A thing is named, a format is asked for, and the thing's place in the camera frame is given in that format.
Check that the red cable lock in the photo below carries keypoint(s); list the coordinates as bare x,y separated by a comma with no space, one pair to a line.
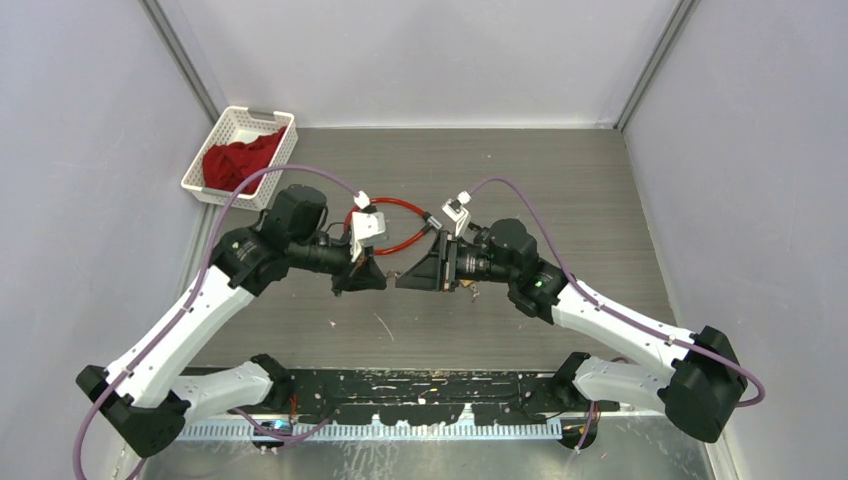
430,223

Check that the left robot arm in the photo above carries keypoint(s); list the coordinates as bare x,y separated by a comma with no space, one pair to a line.
145,394

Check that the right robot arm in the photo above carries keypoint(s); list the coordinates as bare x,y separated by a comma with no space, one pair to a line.
629,324

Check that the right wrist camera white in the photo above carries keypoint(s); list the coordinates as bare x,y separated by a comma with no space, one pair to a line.
455,209

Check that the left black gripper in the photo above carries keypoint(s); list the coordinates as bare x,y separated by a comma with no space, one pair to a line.
361,275

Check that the red cloth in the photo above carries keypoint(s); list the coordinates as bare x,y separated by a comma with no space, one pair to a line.
224,167

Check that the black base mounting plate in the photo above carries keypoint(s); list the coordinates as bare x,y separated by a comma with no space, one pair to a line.
421,397

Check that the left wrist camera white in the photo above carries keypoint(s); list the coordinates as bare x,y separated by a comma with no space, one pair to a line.
368,229

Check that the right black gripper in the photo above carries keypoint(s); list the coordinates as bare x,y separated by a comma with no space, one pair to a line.
438,269

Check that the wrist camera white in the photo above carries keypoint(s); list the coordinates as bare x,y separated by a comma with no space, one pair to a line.
455,209
368,229

